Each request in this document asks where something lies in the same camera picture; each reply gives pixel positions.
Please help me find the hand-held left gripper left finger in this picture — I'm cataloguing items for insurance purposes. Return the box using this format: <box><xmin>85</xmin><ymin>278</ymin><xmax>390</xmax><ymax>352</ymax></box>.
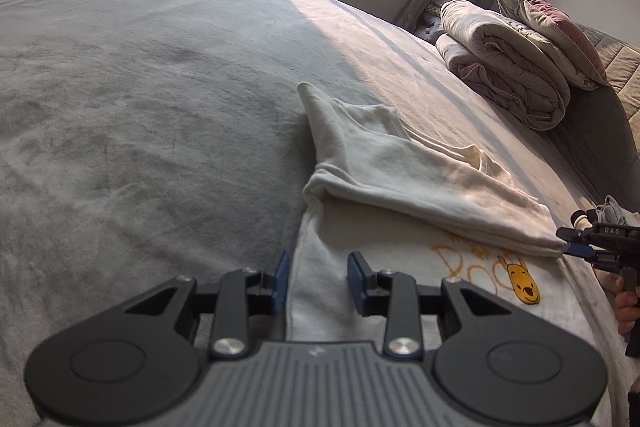
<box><xmin>124</xmin><ymin>249</ymin><xmax>291</xmax><ymax>358</ymax></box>

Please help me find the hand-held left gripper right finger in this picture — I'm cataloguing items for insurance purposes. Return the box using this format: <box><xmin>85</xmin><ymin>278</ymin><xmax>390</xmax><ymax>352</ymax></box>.
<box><xmin>347</xmin><ymin>251</ymin><xmax>501</xmax><ymax>358</ymax></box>

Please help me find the cream printed t-shirt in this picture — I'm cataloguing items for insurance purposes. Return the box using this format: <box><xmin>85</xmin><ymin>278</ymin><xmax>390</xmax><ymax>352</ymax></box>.
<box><xmin>287</xmin><ymin>82</ymin><xmax>613</xmax><ymax>358</ymax></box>

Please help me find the person's right hand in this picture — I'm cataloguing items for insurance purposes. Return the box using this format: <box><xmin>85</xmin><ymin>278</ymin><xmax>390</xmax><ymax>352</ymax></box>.
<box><xmin>615</xmin><ymin>289</ymin><xmax>640</xmax><ymax>337</ymax></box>

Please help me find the grey cloth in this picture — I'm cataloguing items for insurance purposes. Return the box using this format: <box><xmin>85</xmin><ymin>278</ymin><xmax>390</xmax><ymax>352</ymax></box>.
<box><xmin>595</xmin><ymin>196</ymin><xmax>632</xmax><ymax>226</ymax></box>

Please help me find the quilted grey headboard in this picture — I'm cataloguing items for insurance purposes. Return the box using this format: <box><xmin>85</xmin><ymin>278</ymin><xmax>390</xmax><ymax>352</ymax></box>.
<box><xmin>547</xmin><ymin>23</ymin><xmax>640</xmax><ymax>228</ymax></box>

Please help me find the folded beige pink duvet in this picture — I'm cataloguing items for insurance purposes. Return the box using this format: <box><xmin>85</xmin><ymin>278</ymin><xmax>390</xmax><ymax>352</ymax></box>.
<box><xmin>435</xmin><ymin>0</ymin><xmax>571</xmax><ymax>131</ymax></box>

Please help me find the pink grey pillow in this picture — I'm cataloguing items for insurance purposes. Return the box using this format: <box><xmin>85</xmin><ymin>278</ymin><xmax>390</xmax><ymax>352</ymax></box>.
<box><xmin>485</xmin><ymin>0</ymin><xmax>608</xmax><ymax>90</ymax></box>

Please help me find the bed with grey sheet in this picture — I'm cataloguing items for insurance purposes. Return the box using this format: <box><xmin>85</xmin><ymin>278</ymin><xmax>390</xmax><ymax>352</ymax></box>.
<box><xmin>0</xmin><ymin>0</ymin><xmax>640</xmax><ymax>427</ymax></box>

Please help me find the patterned bedding bundle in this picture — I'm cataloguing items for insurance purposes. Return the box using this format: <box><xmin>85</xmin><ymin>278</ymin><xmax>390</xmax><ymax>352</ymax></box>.
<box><xmin>415</xmin><ymin>0</ymin><xmax>447</xmax><ymax>45</ymax></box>

